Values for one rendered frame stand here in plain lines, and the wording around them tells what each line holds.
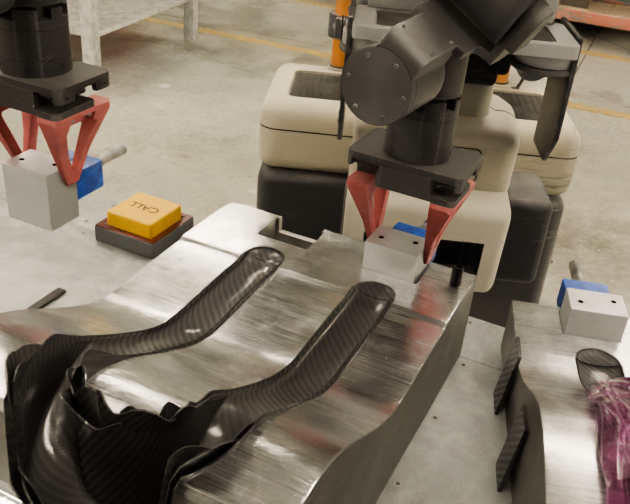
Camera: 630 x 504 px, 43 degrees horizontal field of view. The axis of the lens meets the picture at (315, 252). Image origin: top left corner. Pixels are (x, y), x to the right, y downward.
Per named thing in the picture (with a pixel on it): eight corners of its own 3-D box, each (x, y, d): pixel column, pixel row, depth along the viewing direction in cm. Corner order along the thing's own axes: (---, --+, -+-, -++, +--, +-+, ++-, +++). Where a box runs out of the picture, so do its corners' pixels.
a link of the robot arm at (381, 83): (561, 7, 58) (479, -73, 59) (509, 35, 49) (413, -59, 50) (459, 118, 66) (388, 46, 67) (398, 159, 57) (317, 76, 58)
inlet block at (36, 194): (104, 166, 81) (100, 116, 78) (144, 178, 79) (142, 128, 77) (8, 217, 71) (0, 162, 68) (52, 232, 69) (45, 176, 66)
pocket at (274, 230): (277, 247, 80) (279, 215, 79) (324, 262, 79) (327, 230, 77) (255, 267, 77) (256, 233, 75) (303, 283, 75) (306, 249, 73)
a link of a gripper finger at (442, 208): (438, 285, 68) (457, 187, 63) (362, 261, 70) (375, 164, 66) (462, 252, 73) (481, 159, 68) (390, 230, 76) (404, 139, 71)
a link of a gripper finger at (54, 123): (65, 205, 66) (53, 98, 61) (0, 183, 69) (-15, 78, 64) (117, 175, 71) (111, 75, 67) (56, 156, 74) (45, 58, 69)
